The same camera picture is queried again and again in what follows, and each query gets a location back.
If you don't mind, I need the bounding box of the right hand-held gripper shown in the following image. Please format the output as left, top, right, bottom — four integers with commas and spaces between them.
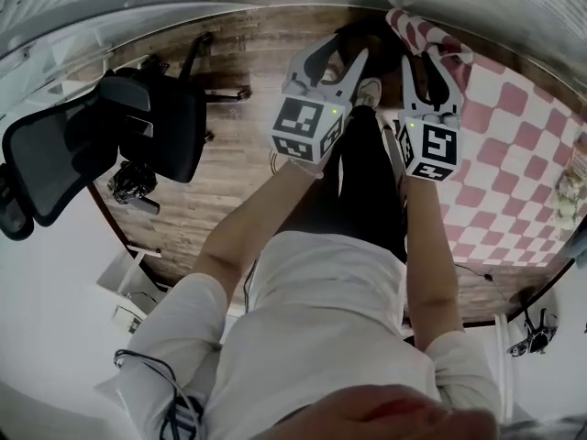
396, 52, 462, 182

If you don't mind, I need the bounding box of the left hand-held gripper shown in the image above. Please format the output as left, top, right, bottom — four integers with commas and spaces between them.
269, 33, 371, 164

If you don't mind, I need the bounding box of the person's left forearm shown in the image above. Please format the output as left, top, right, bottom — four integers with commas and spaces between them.
196, 160, 322, 292

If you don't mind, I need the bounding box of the person's right forearm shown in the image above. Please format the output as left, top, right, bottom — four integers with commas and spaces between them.
403, 176, 465, 352

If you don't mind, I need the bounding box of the person's left shoe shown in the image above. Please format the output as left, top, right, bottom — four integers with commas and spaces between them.
320, 64, 344, 87

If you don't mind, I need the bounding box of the person's shoe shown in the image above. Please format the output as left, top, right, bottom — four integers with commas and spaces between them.
356, 78, 383, 109
320, 64, 344, 87

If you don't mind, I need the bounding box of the person's right shoe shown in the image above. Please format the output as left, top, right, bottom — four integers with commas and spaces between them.
356, 78, 383, 109

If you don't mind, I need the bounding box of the table with checkered tablecloth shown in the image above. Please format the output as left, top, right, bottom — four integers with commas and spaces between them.
383, 6, 587, 269

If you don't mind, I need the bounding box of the white flower bouquet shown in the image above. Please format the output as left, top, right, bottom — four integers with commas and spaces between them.
552, 137, 587, 236

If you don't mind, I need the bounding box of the black mesh office chair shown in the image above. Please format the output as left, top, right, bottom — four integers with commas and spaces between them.
0, 32, 254, 242

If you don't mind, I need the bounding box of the dark bag under chair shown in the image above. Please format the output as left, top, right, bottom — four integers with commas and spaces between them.
108, 159, 161, 215

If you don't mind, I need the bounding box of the person's white shirt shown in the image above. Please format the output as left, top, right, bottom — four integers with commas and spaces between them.
94, 229, 504, 440

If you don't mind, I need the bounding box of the white desk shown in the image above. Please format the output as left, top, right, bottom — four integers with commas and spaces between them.
95, 245, 162, 302

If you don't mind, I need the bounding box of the person's head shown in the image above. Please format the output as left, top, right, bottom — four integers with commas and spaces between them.
270, 382, 499, 440

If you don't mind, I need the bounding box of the black floor cable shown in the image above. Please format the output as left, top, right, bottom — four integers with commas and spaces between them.
453, 261, 522, 304

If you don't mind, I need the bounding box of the black body cable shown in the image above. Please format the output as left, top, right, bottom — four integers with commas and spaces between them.
113, 348, 205, 440

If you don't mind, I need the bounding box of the black chest harness strap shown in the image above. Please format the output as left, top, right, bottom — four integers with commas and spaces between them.
172, 394, 205, 440

